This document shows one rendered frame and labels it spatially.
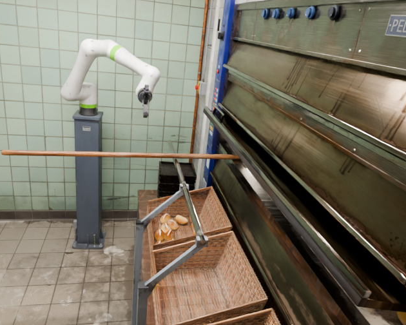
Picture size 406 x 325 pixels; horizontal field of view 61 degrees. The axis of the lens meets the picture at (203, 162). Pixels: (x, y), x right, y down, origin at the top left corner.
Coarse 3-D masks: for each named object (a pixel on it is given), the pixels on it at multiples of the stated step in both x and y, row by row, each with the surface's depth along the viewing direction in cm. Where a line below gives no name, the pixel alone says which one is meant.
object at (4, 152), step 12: (72, 156) 198; (84, 156) 200; (96, 156) 201; (108, 156) 203; (120, 156) 204; (132, 156) 206; (144, 156) 207; (156, 156) 209; (168, 156) 211; (180, 156) 212; (192, 156) 214; (204, 156) 216; (216, 156) 218; (228, 156) 220
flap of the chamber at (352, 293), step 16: (240, 128) 214; (256, 144) 187; (256, 160) 158; (272, 160) 167; (256, 176) 140; (272, 176) 142; (288, 176) 150; (272, 192) 126; (288, 192) 130; (304, 192) 136; (304, 208) 119; (320, 208) 125; (320, 224) 110; (336, 224) 115; (336, 240) 103; (352, 240) 107; (320, 256) 94; (352, 256) 96; (368, 256) 100; (336, 272) 87; (368, 272) 90; (384, 272) 93; (352, 288) 81; (384, 288) 85; (400, 288) 88; (368, 304) 79; (384, 304) 80; (400, 304) 81
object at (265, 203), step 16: (224, 144) 248; (240, 176) 204; (256, 192) 180; (272, 208) 165; (288, 224) 153; (288, 240) 143; (304, 256) 132; (320, 272) 124; (320, 288) 119; (336, 288) 117; (336, 304) 110; (352, 304) 110; (352, 320) 104
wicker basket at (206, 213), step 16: (192, 192) 256; (208, 192) 259; (176, 208) 258; (208, 208) 251; (160, 224) 250; (208, 224) 243; (224, 224) 219; (176, 240) 204; (192, 240) 207; (192, 256) 220
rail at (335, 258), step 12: (204, 108) 238; (216, 120) 207; (228, 132) 184; (240, 144) 167; (264, 180) 133; (276, 192) 123; (288, 204) 114; (300, 216) 106; (312, 228) 100; (324, 240) 95; (324, 252) 93; (336, 264) 87; (348, 276) 83; (360, 288) 79
